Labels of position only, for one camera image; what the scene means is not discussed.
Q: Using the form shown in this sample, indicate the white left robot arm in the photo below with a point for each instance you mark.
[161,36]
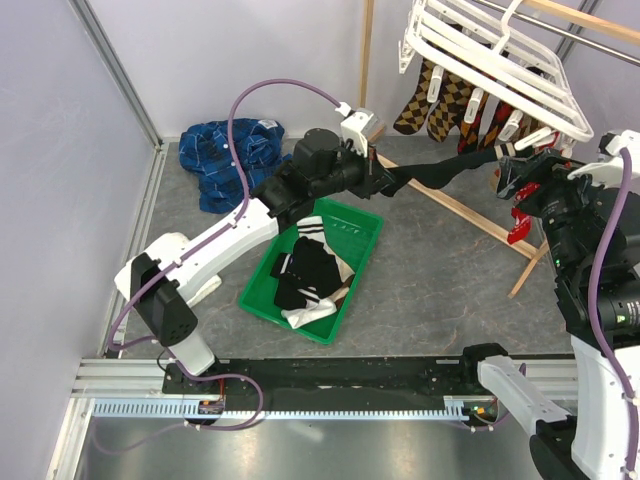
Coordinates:
[163,280]

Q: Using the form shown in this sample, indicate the red patterned sock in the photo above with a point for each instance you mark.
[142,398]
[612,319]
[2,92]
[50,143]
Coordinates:
[523,221]

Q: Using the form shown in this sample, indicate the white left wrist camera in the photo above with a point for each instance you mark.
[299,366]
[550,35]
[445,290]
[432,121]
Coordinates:
[359,128]

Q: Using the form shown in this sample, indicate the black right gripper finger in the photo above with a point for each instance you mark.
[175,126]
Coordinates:
[508,181]
[540,163]

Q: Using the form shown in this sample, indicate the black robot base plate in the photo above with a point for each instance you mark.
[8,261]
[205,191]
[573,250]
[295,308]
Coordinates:
[364,381]

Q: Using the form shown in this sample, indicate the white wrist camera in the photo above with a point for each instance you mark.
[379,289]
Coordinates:
[607,171]
[359,128]

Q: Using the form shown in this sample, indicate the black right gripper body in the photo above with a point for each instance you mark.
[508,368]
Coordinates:
[559,198]

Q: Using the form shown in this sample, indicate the blue plaid shirt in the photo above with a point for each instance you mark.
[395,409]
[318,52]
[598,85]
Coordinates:
[204,151]

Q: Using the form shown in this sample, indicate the white sock drying hanger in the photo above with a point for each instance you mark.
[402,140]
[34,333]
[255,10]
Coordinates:
[464,40]

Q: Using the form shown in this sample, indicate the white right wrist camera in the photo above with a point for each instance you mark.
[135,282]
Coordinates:
[607,171]

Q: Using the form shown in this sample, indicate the beige brown striped sock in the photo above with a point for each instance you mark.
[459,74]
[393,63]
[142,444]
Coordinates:
[347,276]

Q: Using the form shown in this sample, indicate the grey slotted cable duct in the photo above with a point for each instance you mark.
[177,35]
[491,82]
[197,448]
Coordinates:
[449,409]

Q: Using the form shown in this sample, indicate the black beige-striped sock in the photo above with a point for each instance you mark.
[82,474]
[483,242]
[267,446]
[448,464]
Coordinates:
[314,268]
[437,175]

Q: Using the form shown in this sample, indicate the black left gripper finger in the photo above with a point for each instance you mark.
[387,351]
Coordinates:
[390,187]
[381,173]

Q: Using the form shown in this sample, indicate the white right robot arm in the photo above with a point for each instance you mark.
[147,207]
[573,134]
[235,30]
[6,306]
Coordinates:
[592,228]

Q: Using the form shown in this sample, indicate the wooden hanger rack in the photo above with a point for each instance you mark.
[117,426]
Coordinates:
[607,90]

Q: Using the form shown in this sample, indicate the white black-striped sock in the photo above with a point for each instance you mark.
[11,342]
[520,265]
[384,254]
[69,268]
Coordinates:
[314,310]
[312,228]

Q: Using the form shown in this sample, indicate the black white-striped sock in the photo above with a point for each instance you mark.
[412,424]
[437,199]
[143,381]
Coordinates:
[289,296]
[291,265]

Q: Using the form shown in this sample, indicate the brown yellow argyle sock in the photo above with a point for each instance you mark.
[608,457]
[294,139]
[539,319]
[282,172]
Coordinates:
[417,111]
[450,110]

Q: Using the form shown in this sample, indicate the tan orange argyle sock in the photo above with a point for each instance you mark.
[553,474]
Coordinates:
[532,133]

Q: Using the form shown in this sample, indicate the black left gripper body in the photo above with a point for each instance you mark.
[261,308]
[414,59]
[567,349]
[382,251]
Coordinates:
[364,172]

